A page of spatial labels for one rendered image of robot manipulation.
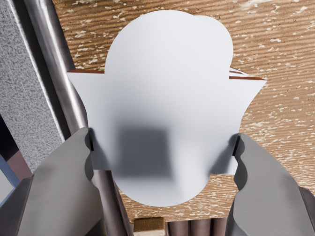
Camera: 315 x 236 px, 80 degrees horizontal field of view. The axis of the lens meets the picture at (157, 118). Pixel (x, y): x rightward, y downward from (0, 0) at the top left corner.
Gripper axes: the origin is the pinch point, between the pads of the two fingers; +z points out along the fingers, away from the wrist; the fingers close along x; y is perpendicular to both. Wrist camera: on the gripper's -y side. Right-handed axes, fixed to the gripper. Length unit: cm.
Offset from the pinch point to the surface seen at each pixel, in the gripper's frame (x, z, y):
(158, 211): 0.6, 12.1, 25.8
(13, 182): -31.7, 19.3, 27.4
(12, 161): -114, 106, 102
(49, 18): -13.4, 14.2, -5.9
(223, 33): 5.5, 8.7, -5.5
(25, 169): -106, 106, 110
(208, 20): 3.9, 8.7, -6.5
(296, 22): 14.3, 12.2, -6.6
